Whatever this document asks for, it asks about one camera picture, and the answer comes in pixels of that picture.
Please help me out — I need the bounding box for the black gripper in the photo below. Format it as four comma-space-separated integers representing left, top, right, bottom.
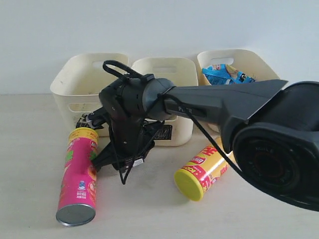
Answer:
92, 120, 156, 172

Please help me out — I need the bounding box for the blue noodle packet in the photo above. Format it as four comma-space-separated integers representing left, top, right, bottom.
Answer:
202, 64, 256, 85

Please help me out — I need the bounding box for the purple drink carton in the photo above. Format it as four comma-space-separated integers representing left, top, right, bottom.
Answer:
133, 158, 144, 167

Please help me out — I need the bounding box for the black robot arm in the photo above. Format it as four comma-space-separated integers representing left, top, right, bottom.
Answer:
92, 74, 319, 211

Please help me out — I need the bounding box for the pink chips can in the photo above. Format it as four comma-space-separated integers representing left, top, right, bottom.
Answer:
56, 127, 99, 227

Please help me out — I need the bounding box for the left cream plastic bin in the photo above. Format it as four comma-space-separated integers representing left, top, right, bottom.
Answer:
50, 53, 129, 132

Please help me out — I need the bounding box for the cream plastic bin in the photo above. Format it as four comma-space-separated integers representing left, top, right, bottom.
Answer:
196, 49, 279, 86
131, 57, 199, 147
50, 53, 129, 132

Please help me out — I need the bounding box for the yellow chips can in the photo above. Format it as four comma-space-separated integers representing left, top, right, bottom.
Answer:
174, 144, 230, 201

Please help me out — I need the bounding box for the middle cream plastic bin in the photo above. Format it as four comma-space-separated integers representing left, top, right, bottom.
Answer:
131, 57, 199, 147

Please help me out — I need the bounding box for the right cream plastic bin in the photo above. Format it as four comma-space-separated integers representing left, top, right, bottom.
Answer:
196, 49, 279, 86

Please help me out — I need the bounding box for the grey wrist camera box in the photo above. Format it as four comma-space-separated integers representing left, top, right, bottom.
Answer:
86, 108, 110, 129

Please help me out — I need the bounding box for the black cable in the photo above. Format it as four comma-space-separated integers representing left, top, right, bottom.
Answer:
102, 60, 246, 185

